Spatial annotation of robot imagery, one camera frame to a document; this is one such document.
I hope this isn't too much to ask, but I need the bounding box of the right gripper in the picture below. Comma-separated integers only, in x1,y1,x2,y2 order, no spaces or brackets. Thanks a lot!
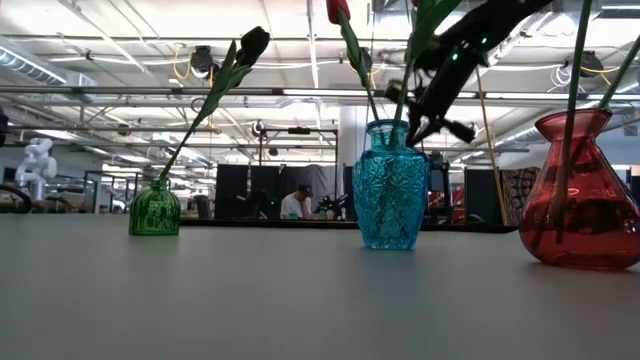
406,62,476,148

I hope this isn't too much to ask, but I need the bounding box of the pink artificial tulip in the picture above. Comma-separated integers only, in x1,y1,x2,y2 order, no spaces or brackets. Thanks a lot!
552,0,595,244
597,32,640,112

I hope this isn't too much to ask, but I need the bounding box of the black artificial tulip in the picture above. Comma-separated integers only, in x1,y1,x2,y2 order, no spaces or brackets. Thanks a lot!
158,25,272,182
164,47,254,181

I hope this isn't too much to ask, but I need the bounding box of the blue glass vase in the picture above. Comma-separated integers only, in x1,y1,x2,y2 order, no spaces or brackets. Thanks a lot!
352,118,431,251

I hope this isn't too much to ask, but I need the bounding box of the red glass vase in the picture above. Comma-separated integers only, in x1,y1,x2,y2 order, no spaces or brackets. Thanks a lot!
518,108,640,271

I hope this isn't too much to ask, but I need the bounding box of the green glass vase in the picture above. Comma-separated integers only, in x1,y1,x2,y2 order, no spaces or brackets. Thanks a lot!
128,177,182,237

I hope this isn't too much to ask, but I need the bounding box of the black partition panel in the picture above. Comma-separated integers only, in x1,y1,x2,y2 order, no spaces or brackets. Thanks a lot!
463,167,504,226

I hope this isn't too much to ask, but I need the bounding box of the patterned fabric panel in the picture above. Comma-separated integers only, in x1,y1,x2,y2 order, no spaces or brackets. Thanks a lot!
501,167,542,226

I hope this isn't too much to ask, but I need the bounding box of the small black background robot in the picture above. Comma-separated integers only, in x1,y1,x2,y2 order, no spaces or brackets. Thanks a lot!
313,192,350,221

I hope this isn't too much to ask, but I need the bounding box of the person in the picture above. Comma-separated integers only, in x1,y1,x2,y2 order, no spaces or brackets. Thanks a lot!
279,183,316,221

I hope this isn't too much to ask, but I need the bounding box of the black curtain partition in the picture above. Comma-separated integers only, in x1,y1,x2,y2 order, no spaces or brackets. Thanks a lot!
215,163,347,221

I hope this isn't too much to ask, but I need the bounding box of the yellow cable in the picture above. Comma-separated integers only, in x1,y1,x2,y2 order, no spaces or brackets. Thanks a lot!
474,67,509,227

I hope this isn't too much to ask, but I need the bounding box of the black metal frame stand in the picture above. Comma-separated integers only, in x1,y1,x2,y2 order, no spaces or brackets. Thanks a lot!
257,127,341,221

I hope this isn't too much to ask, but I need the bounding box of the black metal table frame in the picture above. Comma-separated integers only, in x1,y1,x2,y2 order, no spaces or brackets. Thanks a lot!
179,218,520,234

